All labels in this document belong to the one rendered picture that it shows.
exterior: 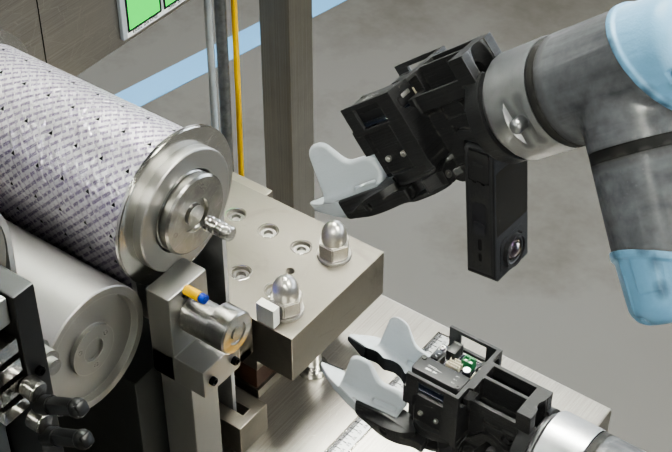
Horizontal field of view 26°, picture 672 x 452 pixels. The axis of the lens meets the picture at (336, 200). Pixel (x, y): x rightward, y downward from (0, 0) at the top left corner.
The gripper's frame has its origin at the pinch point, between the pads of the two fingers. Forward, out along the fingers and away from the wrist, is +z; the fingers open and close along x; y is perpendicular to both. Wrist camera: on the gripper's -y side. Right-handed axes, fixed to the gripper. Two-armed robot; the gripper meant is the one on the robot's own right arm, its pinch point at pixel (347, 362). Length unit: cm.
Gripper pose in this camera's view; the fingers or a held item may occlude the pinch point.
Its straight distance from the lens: 133.5
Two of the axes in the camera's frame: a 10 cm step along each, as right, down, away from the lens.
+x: -5.9, 5.2, -6.2
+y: 0.0, -7.7, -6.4
